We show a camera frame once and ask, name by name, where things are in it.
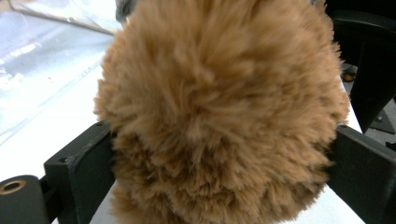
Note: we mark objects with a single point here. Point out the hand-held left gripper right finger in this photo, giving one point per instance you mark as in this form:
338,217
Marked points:
364,174

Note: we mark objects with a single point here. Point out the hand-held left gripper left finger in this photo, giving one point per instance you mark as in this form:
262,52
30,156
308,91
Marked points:
87,168

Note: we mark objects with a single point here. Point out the clear plastic bag beige trim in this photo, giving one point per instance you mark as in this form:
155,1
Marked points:
37,56

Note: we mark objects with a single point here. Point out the brown teddy bear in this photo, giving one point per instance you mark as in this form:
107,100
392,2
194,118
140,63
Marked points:
218,109

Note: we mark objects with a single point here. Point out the grey fuzzy doll garment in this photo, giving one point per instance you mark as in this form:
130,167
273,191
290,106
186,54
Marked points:
124,9

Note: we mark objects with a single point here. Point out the white table cover sheet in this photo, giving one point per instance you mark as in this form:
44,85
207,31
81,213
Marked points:
46,133

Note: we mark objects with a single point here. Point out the black stand with base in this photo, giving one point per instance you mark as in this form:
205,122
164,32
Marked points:
373,62

